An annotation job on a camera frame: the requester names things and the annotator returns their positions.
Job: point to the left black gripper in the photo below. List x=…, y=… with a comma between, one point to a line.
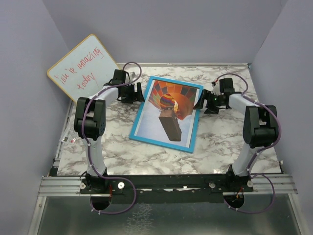
x=135, y=96

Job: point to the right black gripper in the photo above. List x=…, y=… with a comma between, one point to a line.
x=207, y=95

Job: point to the hot air balloon photo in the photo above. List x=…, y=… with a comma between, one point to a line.
x=168, y=112

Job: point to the blue wooden photo frame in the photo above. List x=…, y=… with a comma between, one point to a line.
x=168, y=112

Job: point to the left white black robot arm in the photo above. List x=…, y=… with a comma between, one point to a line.
x=90, y=116

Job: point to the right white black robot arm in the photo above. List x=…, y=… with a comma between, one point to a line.
x=261, y=128

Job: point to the small whiteboard with red writing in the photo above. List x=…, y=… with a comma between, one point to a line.
x=84, y=70

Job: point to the plastic bag with hardware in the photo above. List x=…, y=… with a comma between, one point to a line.
x=69, y=136

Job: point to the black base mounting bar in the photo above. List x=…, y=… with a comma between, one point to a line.
x=159, y=189

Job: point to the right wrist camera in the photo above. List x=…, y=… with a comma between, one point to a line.
x=215, y=88

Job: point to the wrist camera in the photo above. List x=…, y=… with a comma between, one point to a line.
x=132, y=76
x=215, y=88

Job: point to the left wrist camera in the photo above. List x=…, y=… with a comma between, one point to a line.
x=132, y=76

